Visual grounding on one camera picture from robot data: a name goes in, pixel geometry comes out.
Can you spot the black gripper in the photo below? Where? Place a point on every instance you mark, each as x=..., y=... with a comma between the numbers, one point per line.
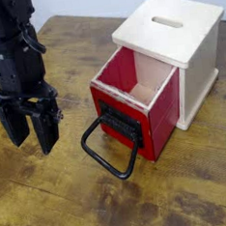
x=22, y=83

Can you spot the black metal drawer handle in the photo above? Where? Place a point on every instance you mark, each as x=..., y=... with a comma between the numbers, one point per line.
x=121, y=123

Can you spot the red wooden drawer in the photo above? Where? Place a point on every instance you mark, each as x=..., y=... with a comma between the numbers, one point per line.
x=146, y=90

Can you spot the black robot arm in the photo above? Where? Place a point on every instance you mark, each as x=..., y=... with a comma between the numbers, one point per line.
x=15, y=23

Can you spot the white wooden box cabinet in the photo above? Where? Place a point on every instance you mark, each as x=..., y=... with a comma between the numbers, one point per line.
x=181, y=33

